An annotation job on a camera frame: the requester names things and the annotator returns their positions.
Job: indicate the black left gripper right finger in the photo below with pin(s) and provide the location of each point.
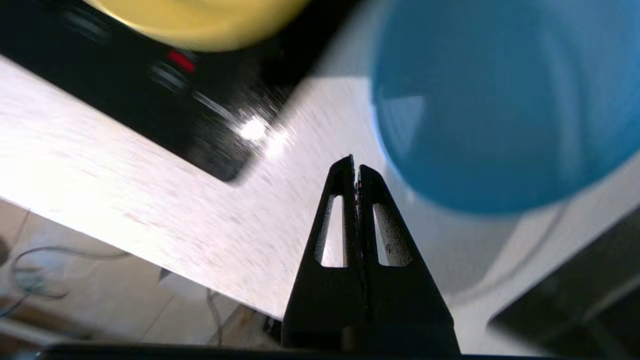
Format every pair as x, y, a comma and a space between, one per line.
410, 310

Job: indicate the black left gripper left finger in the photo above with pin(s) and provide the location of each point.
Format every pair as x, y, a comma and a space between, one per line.
325, 310

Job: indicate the yellow-green bowl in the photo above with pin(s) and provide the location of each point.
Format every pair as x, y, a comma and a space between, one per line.
200, 22

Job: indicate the stainless steel sink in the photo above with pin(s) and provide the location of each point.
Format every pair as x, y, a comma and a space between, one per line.
575, 300

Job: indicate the gray plate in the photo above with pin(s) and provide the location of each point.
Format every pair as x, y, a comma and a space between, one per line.
500, 100

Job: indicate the black induction cooktop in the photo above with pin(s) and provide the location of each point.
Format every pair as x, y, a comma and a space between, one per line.
125, 90

